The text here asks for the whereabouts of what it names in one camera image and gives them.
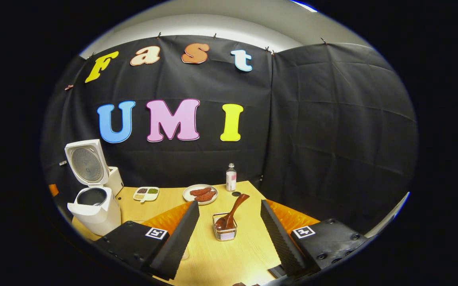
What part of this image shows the black backdrop cloth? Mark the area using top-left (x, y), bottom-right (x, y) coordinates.
top-left (40, 35), bottom-right (418, 235)

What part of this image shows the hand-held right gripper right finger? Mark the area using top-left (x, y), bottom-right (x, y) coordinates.
top-left (260, 199), bottom-right (373, 278)

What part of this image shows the metal wire chopstick holder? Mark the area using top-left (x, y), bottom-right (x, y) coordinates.
top-left (212, 213), bottom-right (238, 242)

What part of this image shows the white rice cooker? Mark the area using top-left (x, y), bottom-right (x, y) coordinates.
top-left (64, 139), bottom-right (122, 236)

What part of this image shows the white round plate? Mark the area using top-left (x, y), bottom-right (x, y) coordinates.
top-left (182, 184), bottom-right (218, 205)

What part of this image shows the white toaster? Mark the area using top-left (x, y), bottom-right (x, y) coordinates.
top-left (108, 166), bottom-right (124, 195)

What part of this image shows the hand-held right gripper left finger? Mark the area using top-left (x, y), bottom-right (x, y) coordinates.
top-left (94, 201), bottom-right (200, 280)

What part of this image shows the white divided grain dish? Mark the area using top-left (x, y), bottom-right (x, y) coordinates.
top-left (133, 186), bottom-right (160, 203)

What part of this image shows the clear bottle with pink label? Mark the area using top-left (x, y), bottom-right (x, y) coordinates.
top-left (226, 163), bottom-right (237, 192)

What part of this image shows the brown wooden spoon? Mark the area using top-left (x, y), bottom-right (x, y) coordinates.
top-left (215, 193), bottom-right (250, 231)

